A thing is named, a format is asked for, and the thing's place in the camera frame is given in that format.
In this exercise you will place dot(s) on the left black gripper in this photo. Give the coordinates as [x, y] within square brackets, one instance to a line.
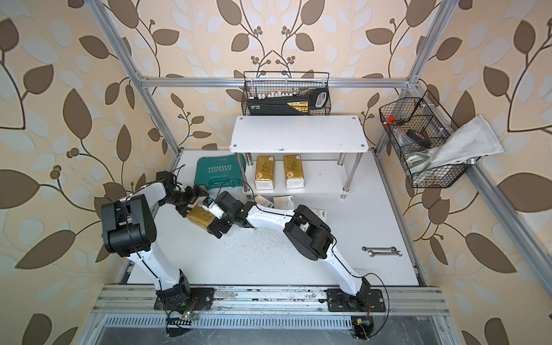
[196, 195]

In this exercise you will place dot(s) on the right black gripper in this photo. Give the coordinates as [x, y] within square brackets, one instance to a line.
[223, 227]

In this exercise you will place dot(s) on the gold tissue pack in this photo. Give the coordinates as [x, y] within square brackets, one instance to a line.
[294, 173]
[200, 217]
[264, 175]

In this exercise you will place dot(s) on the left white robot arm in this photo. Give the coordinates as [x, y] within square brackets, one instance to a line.
[129, 231]

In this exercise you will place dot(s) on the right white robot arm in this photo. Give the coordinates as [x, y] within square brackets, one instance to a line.
[308, 233]

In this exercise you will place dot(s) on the white tissue pack left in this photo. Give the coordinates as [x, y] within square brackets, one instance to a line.
[262, 201]

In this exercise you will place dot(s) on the white tissue pack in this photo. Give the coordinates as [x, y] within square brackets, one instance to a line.
[284, 202]
[262, 201]
[320, 213]

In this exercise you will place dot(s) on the white tissue pack middle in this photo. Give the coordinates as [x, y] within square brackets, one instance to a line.
[284, 202]

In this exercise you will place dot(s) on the white tissue pack right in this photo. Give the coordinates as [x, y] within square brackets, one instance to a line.
[320, 213]

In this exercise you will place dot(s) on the white two-tier shelf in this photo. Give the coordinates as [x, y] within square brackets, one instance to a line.
[331, 148]

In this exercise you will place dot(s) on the green plastic tool case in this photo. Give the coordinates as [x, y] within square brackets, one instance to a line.
[225, 171]

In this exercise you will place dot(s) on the black yellow tool box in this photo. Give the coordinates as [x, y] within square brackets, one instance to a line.
[309, 102]

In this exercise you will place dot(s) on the silver wrench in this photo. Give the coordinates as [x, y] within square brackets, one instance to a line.
[382, 251]

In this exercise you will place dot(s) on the white cloth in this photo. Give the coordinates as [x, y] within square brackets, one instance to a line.
[474, 139]

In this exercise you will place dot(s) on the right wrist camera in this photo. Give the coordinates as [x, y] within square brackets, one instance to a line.
[209, 204]

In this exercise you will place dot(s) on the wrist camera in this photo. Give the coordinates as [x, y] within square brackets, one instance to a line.
[168, 179]
[209, 204]

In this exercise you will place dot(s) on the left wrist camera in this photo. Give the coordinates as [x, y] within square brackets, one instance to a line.
[168, 179]

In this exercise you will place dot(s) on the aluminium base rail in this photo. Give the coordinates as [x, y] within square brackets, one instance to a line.
[278, 300]

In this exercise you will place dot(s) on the back black wire basket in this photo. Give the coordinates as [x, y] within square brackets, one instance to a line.
[283, 80]

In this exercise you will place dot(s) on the side black wire basket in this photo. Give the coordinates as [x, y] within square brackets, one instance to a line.
[414, 129]

